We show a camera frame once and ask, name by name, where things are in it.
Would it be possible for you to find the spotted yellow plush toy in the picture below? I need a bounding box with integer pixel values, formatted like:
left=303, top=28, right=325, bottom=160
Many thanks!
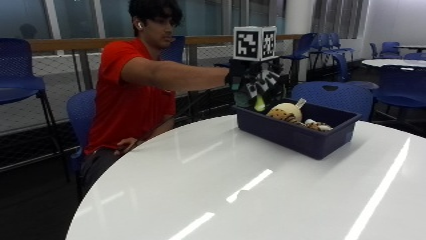
left=265, top=97, right=334, bottom=133

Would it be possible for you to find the white marker cube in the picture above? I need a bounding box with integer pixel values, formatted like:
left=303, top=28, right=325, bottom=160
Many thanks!
left=232, top=25, right=278, bottom=62

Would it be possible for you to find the blue plastic chair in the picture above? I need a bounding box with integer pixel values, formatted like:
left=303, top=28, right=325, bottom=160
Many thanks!
left=158, top=35, right=188, bottom=64
left=65, top=88, right=98, bottom=185
left=371, top=65, right=426, bottom=134
left=310, top=32, right=357, bottom=83
left=369, top=41, right=402, bottom=60
left=290, top=81, right=375, bottom=122
left=279, top=32, right=319, bottom=84

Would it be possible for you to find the dark blue plastic bin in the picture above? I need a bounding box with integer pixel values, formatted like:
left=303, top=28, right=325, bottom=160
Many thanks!
left=234, top=98, right=362, bottom=161

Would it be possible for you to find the white round column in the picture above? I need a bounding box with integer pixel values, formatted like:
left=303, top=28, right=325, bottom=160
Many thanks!
left=283, top=0, right=317, bottom=36

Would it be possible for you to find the the person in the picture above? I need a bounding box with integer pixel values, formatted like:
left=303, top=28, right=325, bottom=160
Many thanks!
left=78, top=0, right=232, bottom=198

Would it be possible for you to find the round white table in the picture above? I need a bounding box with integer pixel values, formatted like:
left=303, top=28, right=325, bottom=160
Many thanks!
left=361, top=58, right=426, bottom=70

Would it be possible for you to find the wooden handrail with mesh fence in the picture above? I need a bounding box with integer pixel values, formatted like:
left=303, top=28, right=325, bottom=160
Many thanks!
left=25, top=33, right=307, bottom=134

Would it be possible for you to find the blue chair with tall legs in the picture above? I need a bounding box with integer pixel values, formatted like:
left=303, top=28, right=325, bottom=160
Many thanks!
left=0, top=37, right=64, bottom=158

